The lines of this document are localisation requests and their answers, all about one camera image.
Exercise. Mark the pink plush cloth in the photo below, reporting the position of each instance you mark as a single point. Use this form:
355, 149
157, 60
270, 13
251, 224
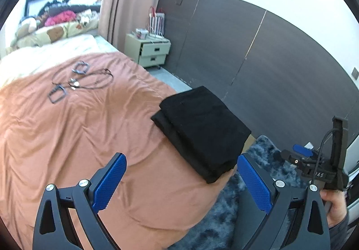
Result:
61, 17

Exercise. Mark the person's right forearm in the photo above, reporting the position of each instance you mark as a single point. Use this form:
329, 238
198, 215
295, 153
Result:
338, 236

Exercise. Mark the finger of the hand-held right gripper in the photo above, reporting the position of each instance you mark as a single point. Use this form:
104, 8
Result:
302, 150
290, 158

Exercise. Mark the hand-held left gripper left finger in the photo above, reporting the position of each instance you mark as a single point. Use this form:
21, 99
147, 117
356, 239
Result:
109, 182

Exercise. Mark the panda plush toy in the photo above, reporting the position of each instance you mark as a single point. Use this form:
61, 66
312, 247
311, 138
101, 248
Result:
88, 16

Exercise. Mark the striped bag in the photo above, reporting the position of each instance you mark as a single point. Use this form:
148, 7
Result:
157, 22

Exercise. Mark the black plush toy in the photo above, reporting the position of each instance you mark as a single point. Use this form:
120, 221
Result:
54, 6

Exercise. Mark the blue grey shaggy rug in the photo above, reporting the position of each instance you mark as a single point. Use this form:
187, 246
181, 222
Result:
218, 224

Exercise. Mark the brown wall outlet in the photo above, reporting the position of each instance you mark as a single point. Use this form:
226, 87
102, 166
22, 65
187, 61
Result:
355, 73

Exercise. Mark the small box on nightstand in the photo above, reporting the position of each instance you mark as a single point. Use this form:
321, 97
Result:
141, 33

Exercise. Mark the cream bed sheet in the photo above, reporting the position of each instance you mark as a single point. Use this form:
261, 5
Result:
56, 50

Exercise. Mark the white power strip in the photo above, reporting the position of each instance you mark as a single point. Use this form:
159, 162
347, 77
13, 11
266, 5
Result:
158, 37

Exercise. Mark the cream nightstand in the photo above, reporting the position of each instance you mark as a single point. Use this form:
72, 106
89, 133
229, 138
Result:
151, 50

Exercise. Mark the person's right hand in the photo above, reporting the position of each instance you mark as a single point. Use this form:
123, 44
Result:
336, 205

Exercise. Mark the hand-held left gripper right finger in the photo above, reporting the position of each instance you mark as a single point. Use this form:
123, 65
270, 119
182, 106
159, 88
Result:
255, 185

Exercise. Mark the white bear plush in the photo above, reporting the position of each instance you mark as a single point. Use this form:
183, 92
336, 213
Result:
28, 25

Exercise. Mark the black rectangular frame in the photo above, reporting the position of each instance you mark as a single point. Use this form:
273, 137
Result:
52, 97
75, 70

